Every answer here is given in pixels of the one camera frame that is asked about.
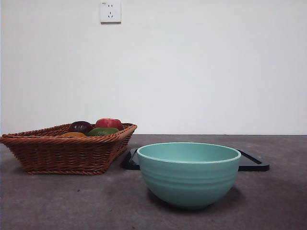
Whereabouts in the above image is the teal ceramic bowl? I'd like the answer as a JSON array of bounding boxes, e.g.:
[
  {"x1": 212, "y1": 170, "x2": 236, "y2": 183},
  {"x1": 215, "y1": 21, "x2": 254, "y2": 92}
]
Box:
[{"x1": 136, "y1": 142, "x2": 242, "y2": 209}]

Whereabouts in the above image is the yellow-brown kiwifruit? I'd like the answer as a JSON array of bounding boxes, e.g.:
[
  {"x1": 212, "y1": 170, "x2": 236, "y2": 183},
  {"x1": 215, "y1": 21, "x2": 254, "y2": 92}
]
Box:
[{"x1": 59, "y1": 131, "x2": 87, "y2": 138}]

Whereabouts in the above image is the red peach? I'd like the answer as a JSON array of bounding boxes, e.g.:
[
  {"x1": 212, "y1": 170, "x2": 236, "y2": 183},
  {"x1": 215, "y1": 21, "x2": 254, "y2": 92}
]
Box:
[{"x1": 95, "y1": 117, "x2": 123, "y2": 131}]

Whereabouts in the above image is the green lime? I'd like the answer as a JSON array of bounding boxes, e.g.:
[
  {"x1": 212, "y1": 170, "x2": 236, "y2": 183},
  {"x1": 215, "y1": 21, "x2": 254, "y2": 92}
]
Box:
[{"x1": 86, "y1": 126, "x2": 120, "y2": 137}]

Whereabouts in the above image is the dark purple plum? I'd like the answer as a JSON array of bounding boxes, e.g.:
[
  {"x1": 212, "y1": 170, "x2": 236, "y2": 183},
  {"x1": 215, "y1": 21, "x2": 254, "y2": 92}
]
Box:
[{"x1": 68, "y1": 120, "x2": 94, "y2": 134}]

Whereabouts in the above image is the brown wicker basket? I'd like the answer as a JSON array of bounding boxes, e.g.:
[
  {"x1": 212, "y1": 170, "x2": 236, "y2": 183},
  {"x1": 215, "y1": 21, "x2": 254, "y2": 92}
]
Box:
[{"x1": 0, "y1": 122, "x2": 138, "y2": 175}]

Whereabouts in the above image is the black rectangular tray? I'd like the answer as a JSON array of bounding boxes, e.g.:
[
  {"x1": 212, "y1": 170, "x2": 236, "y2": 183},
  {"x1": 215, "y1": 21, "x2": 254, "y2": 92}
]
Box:
[{"x1": 121, "y1": 147, "x2": 270, "y2": 172}]

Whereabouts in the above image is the white wall socket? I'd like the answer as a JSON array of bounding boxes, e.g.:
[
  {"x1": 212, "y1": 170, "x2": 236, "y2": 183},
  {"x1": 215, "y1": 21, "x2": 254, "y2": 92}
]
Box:
[{"x1": 100, "y1": 0, "x2": 122, "y2": 24}]

